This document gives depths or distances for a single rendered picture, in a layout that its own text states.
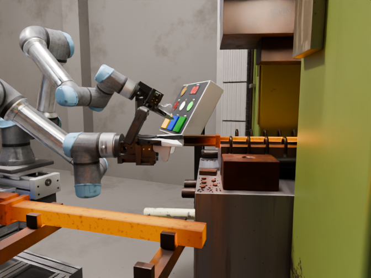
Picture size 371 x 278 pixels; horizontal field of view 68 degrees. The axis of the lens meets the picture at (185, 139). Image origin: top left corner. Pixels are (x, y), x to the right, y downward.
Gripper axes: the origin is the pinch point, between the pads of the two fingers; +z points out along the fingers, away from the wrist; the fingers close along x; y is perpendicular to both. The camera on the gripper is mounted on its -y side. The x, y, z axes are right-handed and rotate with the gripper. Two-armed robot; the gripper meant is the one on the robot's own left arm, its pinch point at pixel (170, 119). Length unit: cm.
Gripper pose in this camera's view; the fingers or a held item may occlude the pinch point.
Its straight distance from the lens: 122.0
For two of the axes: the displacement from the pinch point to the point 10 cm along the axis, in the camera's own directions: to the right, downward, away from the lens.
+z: 8.1, 4.6, 3.6
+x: -3.5, -1.2, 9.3
